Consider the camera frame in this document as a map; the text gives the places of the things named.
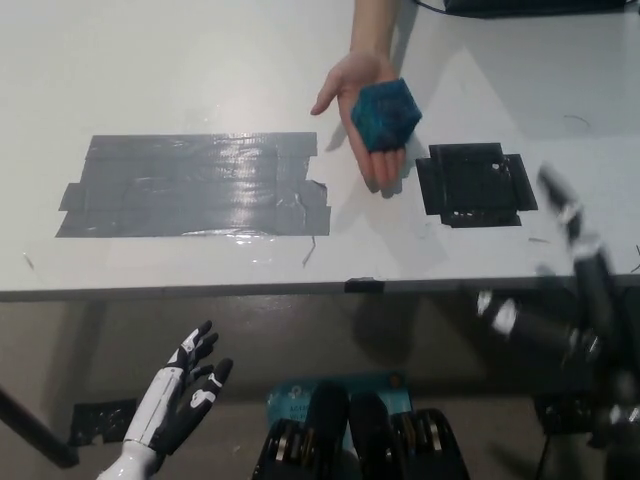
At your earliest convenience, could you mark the person's bare hand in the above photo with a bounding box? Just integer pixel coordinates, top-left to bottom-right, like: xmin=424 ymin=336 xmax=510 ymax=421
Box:
xmin=310 ymin=48 xmax=408 ymax=199

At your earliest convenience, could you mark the black tape square patch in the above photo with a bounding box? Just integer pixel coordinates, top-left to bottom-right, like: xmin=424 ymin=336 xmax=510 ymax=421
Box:
xmin=415 ymin=142 xmax=539 ymax=229

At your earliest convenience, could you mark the black table leg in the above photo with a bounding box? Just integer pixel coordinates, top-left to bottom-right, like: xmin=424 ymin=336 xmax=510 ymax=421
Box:
xmin=0 ymin=383 xmax=81 ymax=469

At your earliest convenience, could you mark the teal rubik's cube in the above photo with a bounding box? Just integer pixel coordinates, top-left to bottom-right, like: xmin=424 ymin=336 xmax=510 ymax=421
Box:
xmin=350 ymin=77 xmax=424 ymax=152

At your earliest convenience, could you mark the robot right hand white black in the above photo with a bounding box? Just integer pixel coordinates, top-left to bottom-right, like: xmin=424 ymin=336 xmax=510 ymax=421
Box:
xmin=475 ymin=162 xmax=640 ymax=401

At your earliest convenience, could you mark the grey duct tape patch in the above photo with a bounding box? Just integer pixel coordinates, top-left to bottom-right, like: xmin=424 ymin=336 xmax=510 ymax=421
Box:
xmin=54 ymin=131 xmax=333 ymax=239

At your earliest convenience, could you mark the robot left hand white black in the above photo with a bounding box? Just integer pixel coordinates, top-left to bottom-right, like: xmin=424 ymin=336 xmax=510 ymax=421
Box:
xmin=123 ymin=320 xmax=235 ymax=458

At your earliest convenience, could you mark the thin black cable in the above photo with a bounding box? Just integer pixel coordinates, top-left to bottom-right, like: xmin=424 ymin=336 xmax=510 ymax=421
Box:
xmin=535 ymin=429 xmax=557 ymax=480

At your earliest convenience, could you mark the black flat device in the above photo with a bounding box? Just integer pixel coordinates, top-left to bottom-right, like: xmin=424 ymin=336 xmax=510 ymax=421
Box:
xmin=443 ymin=0 xmax=632 ymax=19

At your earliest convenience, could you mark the small black tape piece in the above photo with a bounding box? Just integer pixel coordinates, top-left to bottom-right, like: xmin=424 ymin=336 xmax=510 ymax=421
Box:
xmin=344 ymin=275 xmax=386 ymax=294

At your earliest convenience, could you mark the teal printed panel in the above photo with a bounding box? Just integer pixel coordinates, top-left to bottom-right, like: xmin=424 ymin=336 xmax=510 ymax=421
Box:
xmin=263 ymin=370 xmax=416 ymax=427

